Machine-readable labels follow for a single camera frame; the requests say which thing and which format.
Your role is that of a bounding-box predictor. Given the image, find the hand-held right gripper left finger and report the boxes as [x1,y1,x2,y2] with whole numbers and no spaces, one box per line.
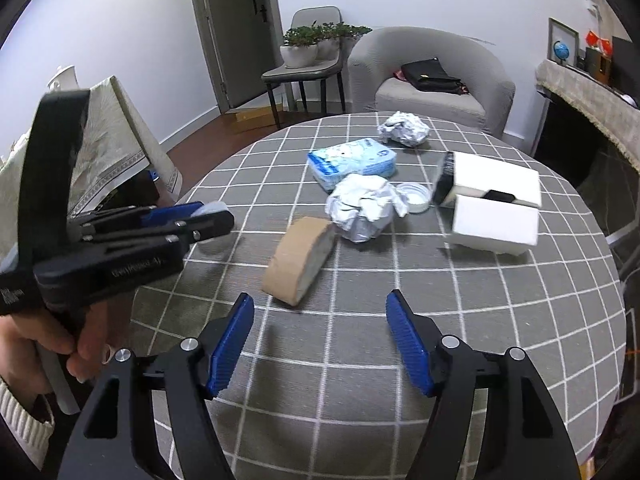
[55,292,256,480]

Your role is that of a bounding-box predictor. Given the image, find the blue tissue pack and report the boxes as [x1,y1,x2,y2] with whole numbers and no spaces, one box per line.
[306,137,397,192]

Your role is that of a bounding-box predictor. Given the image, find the round table, grey checked cloth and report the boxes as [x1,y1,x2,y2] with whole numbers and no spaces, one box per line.
[127,112,628,480]

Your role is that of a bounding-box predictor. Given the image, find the beige patterned table cloth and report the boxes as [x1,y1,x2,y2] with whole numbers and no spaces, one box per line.
[0,76,181,261]

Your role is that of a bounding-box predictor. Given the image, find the dark brown box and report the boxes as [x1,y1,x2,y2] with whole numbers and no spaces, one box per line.
[585,47,612,84]

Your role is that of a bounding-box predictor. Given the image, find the grey-green door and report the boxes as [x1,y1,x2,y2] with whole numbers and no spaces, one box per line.
[186,0,291,111]

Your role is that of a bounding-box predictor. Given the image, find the person's left hand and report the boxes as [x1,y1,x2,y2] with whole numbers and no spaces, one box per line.
[0,300,118,391]

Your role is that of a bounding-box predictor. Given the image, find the white teapot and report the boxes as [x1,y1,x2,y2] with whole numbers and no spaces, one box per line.
[47,65,79,93]

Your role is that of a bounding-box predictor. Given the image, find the black monitor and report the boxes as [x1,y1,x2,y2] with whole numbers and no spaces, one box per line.
[611,37,640,101]

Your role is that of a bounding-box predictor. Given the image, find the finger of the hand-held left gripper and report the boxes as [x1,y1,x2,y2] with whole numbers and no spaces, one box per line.
[80,211,236,261]
[67,201,228,235]

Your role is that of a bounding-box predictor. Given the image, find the white plastic lid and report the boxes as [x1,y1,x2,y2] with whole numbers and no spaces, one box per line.
[395,182,431,213]

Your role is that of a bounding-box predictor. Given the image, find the small red flags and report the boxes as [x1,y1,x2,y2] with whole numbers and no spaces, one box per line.
[586,30,614,56]

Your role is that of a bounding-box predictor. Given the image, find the black handbag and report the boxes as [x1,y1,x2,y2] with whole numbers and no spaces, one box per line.
[400,57,463,93]

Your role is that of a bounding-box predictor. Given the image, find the flat cardboard box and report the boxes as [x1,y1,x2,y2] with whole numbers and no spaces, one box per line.
[232,107,281,124]

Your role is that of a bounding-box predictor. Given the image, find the open white cardboard box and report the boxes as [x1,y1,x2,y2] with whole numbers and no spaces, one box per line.
[432,151,542,257]

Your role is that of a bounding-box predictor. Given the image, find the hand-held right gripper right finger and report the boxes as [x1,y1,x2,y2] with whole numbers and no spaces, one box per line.
[385,289,576,480]

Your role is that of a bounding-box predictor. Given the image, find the grey dining chair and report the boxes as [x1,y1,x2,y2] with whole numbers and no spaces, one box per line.
[261,6,346,131]

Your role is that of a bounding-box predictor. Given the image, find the potted green plant white pot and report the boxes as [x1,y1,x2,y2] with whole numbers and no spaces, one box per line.
[317,21,373,61]
[280,22,323,68]

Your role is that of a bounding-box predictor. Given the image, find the framed globe picture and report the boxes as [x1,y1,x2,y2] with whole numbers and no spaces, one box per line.
[547,17,580,67]

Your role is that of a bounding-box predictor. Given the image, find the crumpled white paper ball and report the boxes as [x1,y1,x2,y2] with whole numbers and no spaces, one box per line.
[377,110,430,148]
[326,173,410,244]

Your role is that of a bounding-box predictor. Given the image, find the grey armchair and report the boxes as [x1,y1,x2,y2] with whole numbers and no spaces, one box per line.
[347,26,516,137]

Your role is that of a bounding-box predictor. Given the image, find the brown tape roll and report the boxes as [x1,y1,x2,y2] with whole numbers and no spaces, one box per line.
[261,216,337,307]

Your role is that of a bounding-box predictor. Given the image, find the long desk with fringed cloth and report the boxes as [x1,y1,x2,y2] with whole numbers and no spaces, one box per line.
[535,57,640,191]

